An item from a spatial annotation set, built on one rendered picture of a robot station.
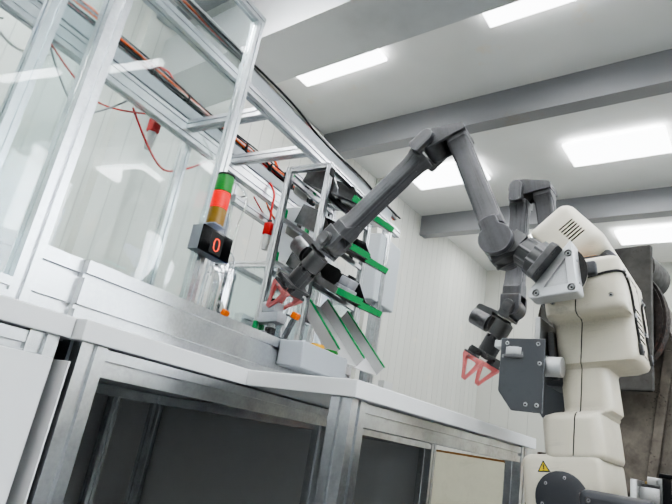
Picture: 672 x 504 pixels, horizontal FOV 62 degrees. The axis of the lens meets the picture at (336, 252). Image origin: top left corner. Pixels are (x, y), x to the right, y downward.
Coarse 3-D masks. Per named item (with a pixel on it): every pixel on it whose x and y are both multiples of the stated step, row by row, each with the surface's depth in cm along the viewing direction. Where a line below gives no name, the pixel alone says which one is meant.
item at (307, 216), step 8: (304, 208) 199; (312, 208) 196; (304, 216) 198; (312, 216) 195; (304, 224) 196; (312, 224) 193; (328, 224) 207; (312, 232) 207; (352, 248) 183; (360, 248) 185; (360, 256) 189; (368, 256) 189
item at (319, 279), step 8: (296, 256) 193; (288, 264) 194; (296, 264) 191; (328, 264) 200; (320, 272) 183; (328, 272) 198; (336, 272) 196; (320, 280) 181; (328, 280) 197; (336, 280) 194; (328, 288) 178; (336, 288) 176; (344, 296) 178; (352, 296) 180; (360, 304) 184
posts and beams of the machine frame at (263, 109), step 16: (256, 96) 237; (256, 112) 249; (272, 112) 246; (288, 128) 256; (304, 144) 268; (240, 160) 294; (256, 160) 291; (272, 160) 288; (320, 160) 280; (240, 176) 304; (256, 176) 316; (256, 192) 318; (272, 192) 329; (240, 208) 308; (256, 208) 316; (384, 256) 341; (368, 336) 327
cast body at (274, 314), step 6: (264, 306) 158; (276, 306) 157; (282, 306) 160; (264, 312) 157; (270, 312) 156; (276, 312) 155; (282, 312) 159; (258, 318) 160; (264, 318) 157; (270, 318) 156; (276, 318) 155; (282, 318) 157; (258, 324) 160; (264, 324) 159; (276, 324) 158; (282, 324) 157
